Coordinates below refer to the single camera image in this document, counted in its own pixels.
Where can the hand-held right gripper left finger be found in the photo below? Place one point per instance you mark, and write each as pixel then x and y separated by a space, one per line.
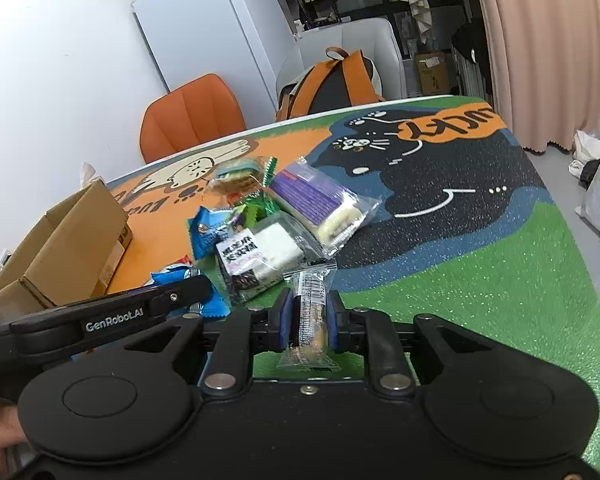
pixel 283 321

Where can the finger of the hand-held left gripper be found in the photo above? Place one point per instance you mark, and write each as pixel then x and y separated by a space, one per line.
pixel 115 317

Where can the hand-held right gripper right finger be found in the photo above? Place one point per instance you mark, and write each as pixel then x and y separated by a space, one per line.
pixel 334 325

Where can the clear biscuit snack packet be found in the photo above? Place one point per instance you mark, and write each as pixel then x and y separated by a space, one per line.
pixel 307 300

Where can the blue snack packet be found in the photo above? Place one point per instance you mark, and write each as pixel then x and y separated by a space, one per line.
pixel 205 232
pixel 215 306

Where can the cardboard box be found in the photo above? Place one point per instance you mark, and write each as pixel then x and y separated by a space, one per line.
pixel 65 240

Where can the green snack packet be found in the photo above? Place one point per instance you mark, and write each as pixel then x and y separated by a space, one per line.
pixel 252 208

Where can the black label white cake packet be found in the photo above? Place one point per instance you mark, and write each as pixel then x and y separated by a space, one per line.
pixel 275 245

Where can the purple label cake packet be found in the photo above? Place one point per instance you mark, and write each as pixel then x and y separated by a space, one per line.
pixel 305 200

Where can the cream plastic bag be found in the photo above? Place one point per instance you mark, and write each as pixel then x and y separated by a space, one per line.
pixel 89 171

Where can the green-edged cookie packet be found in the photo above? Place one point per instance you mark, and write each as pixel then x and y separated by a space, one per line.
pixel 235 177

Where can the printed cat mat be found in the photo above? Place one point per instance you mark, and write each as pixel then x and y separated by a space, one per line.
pixel 480 270

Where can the orange chair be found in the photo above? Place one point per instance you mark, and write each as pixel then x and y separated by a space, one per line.
pixel 190 115

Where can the orange and black backpack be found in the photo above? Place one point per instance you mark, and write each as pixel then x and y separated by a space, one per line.
pixel 330 85

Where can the small brown carton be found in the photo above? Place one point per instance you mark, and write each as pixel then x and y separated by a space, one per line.
pixel 432 72

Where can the white chair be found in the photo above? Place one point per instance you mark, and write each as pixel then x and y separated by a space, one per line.
pixel 375 45

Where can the white fridge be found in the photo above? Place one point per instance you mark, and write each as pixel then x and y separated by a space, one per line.
pixel 220 35

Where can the black bag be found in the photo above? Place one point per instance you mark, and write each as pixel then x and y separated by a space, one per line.
pixel 467 55

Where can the white cloth bag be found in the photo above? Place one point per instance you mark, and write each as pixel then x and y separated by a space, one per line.
pixel 587 152

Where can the shelf rack with jars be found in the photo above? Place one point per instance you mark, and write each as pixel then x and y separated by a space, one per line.
pixel 320 2

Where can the pink curtain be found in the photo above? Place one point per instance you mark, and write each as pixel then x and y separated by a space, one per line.
pixel 540 50

